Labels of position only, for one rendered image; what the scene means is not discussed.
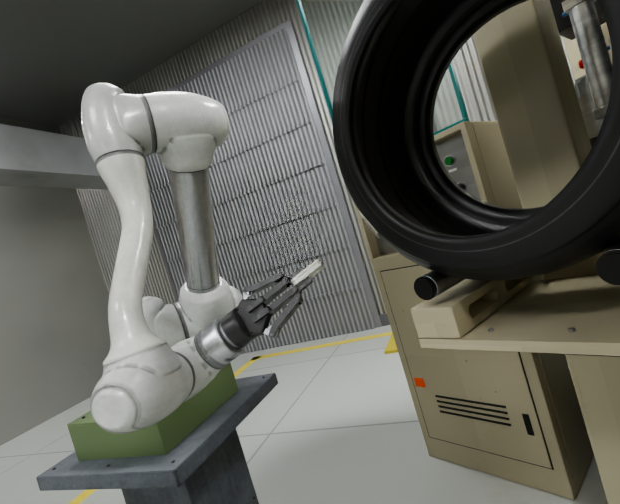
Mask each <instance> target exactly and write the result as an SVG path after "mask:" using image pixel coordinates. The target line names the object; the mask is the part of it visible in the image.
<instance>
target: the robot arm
mask: <svg viewBox="0 0 620 504"><path fill-rule="evenodd" d="M81 124H82V130H83V134H84V138H85V142H86V145H87V148H88V151H89V153H90V155H91V157H92V159H93V161H94V163H95V166H96V168H97V170H98V172H99V174H100V175H101V177H102V179H103V181H104V182H105V184H106V186H107V188H108V190H109V191H110V193H111V195H112V197H113V199H114V201H115V203H116V205H117V207H118V210H119V213H120V217H121V225H122V229H121V237H120V242H119V248H118V253H117V258H116V263H115V268H114V273H113V278H112V283H111V288H110V294H109V302H108V323H109V332H110V341H111V346H110V351H109V354H108V355H107V357H106V359H105V360H104V362H103V375H102V378H101V379H100V380H99V381H98V383H97V384H96V386H95V388H94V391H93V393H92V396H91V400H90V411H91V414H92V417H93V419H94V420H95V422H96V423H97V424H98V425H99V426H100V427H101V428H102V429H104V430H106V431H108V432H111V433H115V434H126V433H131V432H134V431H137V430H139V429H142V428H145V427H149V426H152V425H154V424H156V423H157V422H159V421H161V420H162V419H164V418H165V417H167V416H168V415H170V414H171V413H172V412H173V411H175V410H176V409H177V408H178V407H179V406H180V405H181V404H182V402H185V401H187V400H189V399H190V398H192V397H193V396H195V395H196V394H197V393H199V392H200V391H201V390H202V389H203V388H205V387H206V386H207V385H208V384H209V383H210V382H211V381H212V380H213V379H214V378H215V377H216V375H217V373H218V372H219V371H220V370H221V369H222V368H224V367H226V366H227V365H228V364H229V363H230V362H231V361H232V360H234V359H235V358H236V357H237V356H239V355H240V354H241V353H242V352H243V347H245V346H246V345H247V344H249V343H250V342H251V341H253V340H254V339H255V338H256V337H258V336H260V335H264V334H266V335H268V336H269V337H270V338H278V336H279V334H280V331H281V328H282V327H283V326H284V325H285V323H286V322H287V321H288V320H289V319H290V317H291V316H292V315H293V314H294V312H295V311H296V310H297V309H298V307H299V306H300V305H301V304H302V302H303V298H302V291H303V290H304V289H305V288H307V287H308V286H309V285H311V284H312V283H313V280H312V277H314V276H315V275H316V274H318V273H319V272H320V271H321V270H323V269H324V268H325V266H324V264H323V263H322V262H321V261H320V260H319V259H317V260H315V261H314V262H313V263H311V264H310V265H309V266H308V267H306V268H303V267H300V268H298V269H297V270H296V271H295V272H293V273H292V274H291V275H287V274H285V273H283V272H278V273H276V274H274V275H272V276H270V277H268V278H266V279H264V280H262V281H259V282H257V283H255V284H253V285H251V286H243V287H241V291H242V292H243V296H242V294H241V293H240V292H239V291H238V290H237V289H236V288H234V287H232V286H229V285H228V283H227V281H226V280H224V279H223V278H222V277H220V276H219V269H218V260H217V250H216V241H215V231H214V222H213V208H212V199H211V189H210V179H209V170H208V167H210V165H211V163H212V161H213V156H214V153H215V150H216V147H218V146H221V145H222V144H223V143H224V142H225V140H226V139H227V137H228V134H229V118H228V115H227V112H226V110H225V108H224V106H223V105H222V104H221V103H220V102H218V101H216V100H214V99H212V98H209V97H206V96H203V95H200V94H196V93H191V92H180V91H168V92H153V93H148V94H124V92H123V90H122V89H121V88H118V87H116V86H114V85H112V84H108V83H95V84H92V85H90V86H89V87H87V88H86V90H85V92H84V94H83V97H82V102H81ZM152 153H157V154H158V156H159V158H160V160H161V162H162V164H163V165H164V166H165V167H166V168H167V169H168V173H169V179H170V185H171V191H172V198H173V204H174V210H175V216H176V222H177V229H178V235H179V241H180V247H181V253H182V260H183V266H184V272H185V278H186V282H185V283H184V284H183V286H182V287H181V289H180V295H179V301H178V302H176V303H173V304H166V305H164V303H163V301H162V300H161V299H159V298H157V297H152V296H145V297H143V290H144V284H145V279H146V273H147V268H148V262H149V257H150V251H151V245H152V239H153V214H152V206H151V200H150V194H149V188H148V181H147V173H146V163H145V158H144V155H147V154H152ZM277 283H278V284H277ZM275 284H277V285H276V286H274V287H273V288H272V289H270V290H269V291H268V292H267V293H265V294H264V295H263V296H260V297H259V298H258V299H249V298H250V297H252V296H253V295H254V293H257V292H260V291H262V290H264V289H266V288H268V287H270V286H272V285H275ZM292 284H294V286H295V287H293V288H291V289H290V290H289V291H287V292H286V293H285V294H284V295H282V296H281V297H280V298H278V299H277V300H276V301H275V302H273V303H272V304H271V305H269V306H267V305H268V304H269V303H270V302H271V301H272V300H273V299H275V298H276V297H277V296H278V295H280V294H281V293H282V292H283V291H285V290H286V289H287V288H288V287H290V286H291V285H292ZM291 300H292V301H291ZM290 301H291V302H290ZM289 302H290V303H289ZM287 303H289V304H288V306H287V307H286V308H285V309H284V311H283V312H282V313H281V314H280V316H279V317H278V318H277V319H276V320H275V322H274V323H273V325H272V326H269V323H270V320H271V317H272V316H273V315H274V314H276V313H277V311H278V310H280V309H281V308H282V307H283V306H285V305H286V304H287ZM268 326H269V328H268Z"/></svg>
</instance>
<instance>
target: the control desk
mask: <svg viewBox="0 0 620 504"><path fill-rule="evenodd" d="M434 140H435V145H436V148H437V152H438V155H439V157H440V160H441V162H442V164H443V166H444V167H445V169H446V171H447V172H448V174H449V175H450V176H451V178H452V179H453V180H454V181H455V182H456V183H457V184H458V185H459V186H460V187H461V188H462V189H464V190H465V191H466V192H468V193H469V194H471V195H472V196H474V197H476V198H478V199H480V200H482V201H484V202H487V203H490V204H493V205H497V206H501V207H507V208H522V204H521V201H520V197H519V194H518V191H517V187H516V184H515V180H514V177H513V173H512V170H511V166H510V163H509V160H508V156H507V153H506V149H505V146H504V142H503V139H502V135H501V132H500V128H499V125H498V122H497V121H464V122H461V123H459V124H457V125H455V126H453V127H451V128H449V129H447V130H445V131H443V132H441V133H438V134H436V135H434ZM353 203H354V201H353ZM354 207H355V210H356V213H357V217H358V220H359V223H360V227H361V230H362V234H363V237H364V240H365V244H366V247H367V250H368V254H369V257H370V259H371V263H372V266H373V269H374V273H375V276H376V279H377V283H378V286H379V289H380V293H381V296H382V300H383V303H384V306H385V310H386V313H387V316H388V320H389V323H390V326H391V330H392V333H393V336H394V340H395V343H396V346H397V350H398V353H399V356H400V360H401V363H402V366H403V370H404V373H405V377H406V380H407V383H408V387H409V390H410V393H411V397H412V400H413V403H414V407H415V410H416V413H417V417H418V420H419V423H420V427H421V430H422V433H423V437H424V440H425V443H426V447H427V450H428V453H429V455H430V456H433V457H436V458H439V459H442V460H445V461H449V462H452V463H455V464H458V465H462V466H465V467H468V468H471V469H475V470H478V471H481V472H484V473H487V474H491V475H494V476H497V477H500V478H504V479H507V480H510V481H513V482H517V483H520V484H523V485H526V486H530V487H533V488H536V489H539V490H542V491H546V492H549V493H552V494H555V495H559V496H562V497H565V498H568V499H572V500H575V498H576V496H577V493H578V490H579V489H580V487H581V484H582V482H583V480H584V477H585V475H586V473H587V471H588V468H589V466H590V464H591V461H592V459H593V457H594V453H593V449H592V446H591V443H590V439H589V436H588V432H587V429H586V425H585V422H584V418H583V415H582V411H581V408H580V405H579V401H578V398H577V394H576V391H575V387H574V384H573V380H572V377H571V374H570V370H569V369H568V363H567V360H566V356H565V355H564V354H557V353H534V352H510V351H487V350H464V349H441V348H421V345H420V342H419V338H420V337H418V334H417V331H416V327H415V324H414V321H413V317H412V314H411V308H413V307H415V306H416V305H418V304H420V303H422V302H423V301H425V300H423V299H421V298H420V297H418V295H417V294H416V293H415V290H414V282H415V280H416V279H417V278H419V277H421V276H423V275H425V274H427V273H428V272H430V271H432V270H430V269H427V268H425V267H422V266H420V265H418V264H416V263H414V262H412V261H411V260H409V259H407V258H406V257H404V256H402V255H401V254H400V253H398V252H397V251H395V250H394V249H393V248H392V247H390V246H389V245H388V244H387V243H386V242H385V241H383V240H382V239H381V238H378V237H377V236H376V235H375V233H374V232H373V231H372V230H371V229H370V227H369V226H368V225H367V224H366V223H365V221H364V220H363V219H362V218H361V216H360V214H359V212H358V211H359V210H358V208H357V207H356V205H355V203H354ZM414 378H422V379H424V382H425V386H426V388H425V387H418V386H416V384H415V381H414Z"/></svg>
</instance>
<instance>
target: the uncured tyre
mask: <svg viewBox="0 0 620 504"><path fill-rule="evenodd" d="M526 1H529V0H364V1H363V3H362V5H361V7H360V9H359V11H358V13H357V15H356V18H355V20H354V22H353V24H352V27H351V29H350V32H349V34H348V37H347V39H346V42H345V45H344V48H343V51H342V54H341V58H340V62H339V65H338V70H337V74H336V80H335V86H334V94H333V108H332V123H333V137H334V144H335V150H336V155H337V159H338V163H339V167H340V170H341V173H342V176H343V179H344V181H345V184H346V186H347V189H348V191H349V193H350V195H351V197H352V199H353V201H354V203H355V205H356V207H357V208H358V210H359V211H360V212H361V213H362V214H363V215H364V217H365V218H366V219H367V220H368V221H369V222H370V224H371V225H372V226H373V227H374V228H375V230H376V231H377V232H378V234H379V237H380V238H381V239H382V240H383V241H385V242H386V243H387V244H388V245H389V246H390V247H392V248H393V249H394V250H395V251H397V252H398V253H400V254H401V255H402V256H404V257H406V258H407V259H409V260H411V261H412V262H414V263H416V264H418V265H420V266H422V267H425V268H427V269H430V270H432V271H435V272H438V273H441V274H445V275H448V276H453V277H458V278H463V279H471V280H511V279H518V278H525V277H530V276H534V275H541V274H547V273H550V272H554V271H557V270H560V269H563V268H566V267H569V266H572V265H574V264H576V263H579V262H581V261H583V260H586V259H588V258H590V257H592V256H594V255H596V254H598V253H600V252H601V251H603V250H605V249H607V248H608V247H610V246H612V245H613V244H615V243H616V242H618V241H619V240H620V0H597V1H598V3H599V5H600V8H601V10H602V12H603V15H604V18H605V21H606V24H607V27H608V31H609V36H610V41H611V48H612V64H613V65H612V84H611V91H610V97H609V102H608V106H607V110H606V114H605V117H604V120H603V123H602V126H601V129H600V131H599V134H598V136H597V138H596V140H595V143H594V145H593V147H592V149H591V150H590V152H589V154H588V156H587V157H586V159H585V161H584V162H583V164H582V165H581V167H580V168H579V170H578V171H577V173H576V174H575V175H574V177H573V178H572V179H571V180H570V181H569V183H568V184H567V185H566V186H565V187H564V188H563V189H562V190H561V192H560V193H559V194H558V195H557V196H555V197H554V198H553V199H552V200H551V201H550V202H549V203H548V204H546V205H545V206H542V207H536V208H507V207H501V206H497V205H493V204H490V203H487V202H484V201H482V200H480V199H478V198H476V197H474V196H472V195H471V194H469V193H468V192H466V191H465V190H464V189H462V188H461V187H460V186H459V185H458V184H457V183H456V182H455V181H454V180H453V179H452V178H451V176H450V175H449V174H448V172H447V171H446V169H445V167H444V166H443V164H442V162H441V160H440V157H439V155H438V152H437V148H436V145H435V140H434V132H433V114H434V106H435V101H436V97H437V93H438V90H439V87H440V84H441V82H442V79H443V77H444V75H445V73H446V71H447V69H448V67H449V65H450V63H451V62H452V60H453V59H454V57H455V56H456V54H457V53H458V51H459V50H460V49H461V48H462V46H463V45H464V44H465V43H466V42H467V41H468V39H469V38H470V37H471V36H472V35H473V34H474V33H475V32H477V31H478V30H479V29H480V28H481V27H482V26H483V25H485V24H486V23H487V22H489V21H490V20H491V19H493V18H494V17H496V16H497V15H499V14H500V13H502V12H504V11H506V10H508V9H509V8H512V7H514V6H516V5H518V4H520V3H523V2H526Z"/></svg>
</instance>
